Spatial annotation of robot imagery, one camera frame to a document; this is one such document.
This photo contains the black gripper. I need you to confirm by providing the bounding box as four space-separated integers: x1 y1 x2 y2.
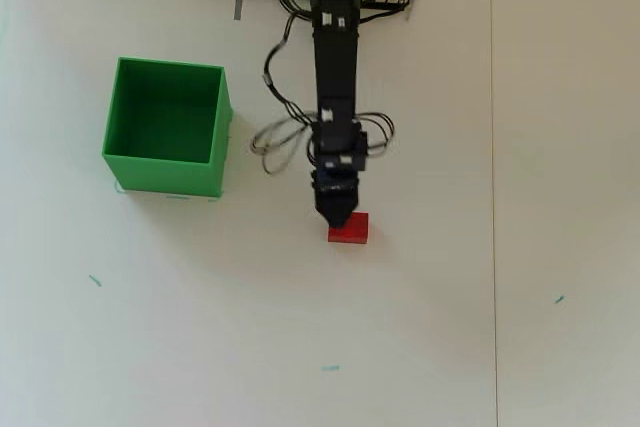
310 131 370 228

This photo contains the red block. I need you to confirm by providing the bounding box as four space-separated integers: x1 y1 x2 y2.
327 211 370 245

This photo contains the green open bin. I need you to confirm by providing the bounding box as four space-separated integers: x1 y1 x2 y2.
101 56 235 198

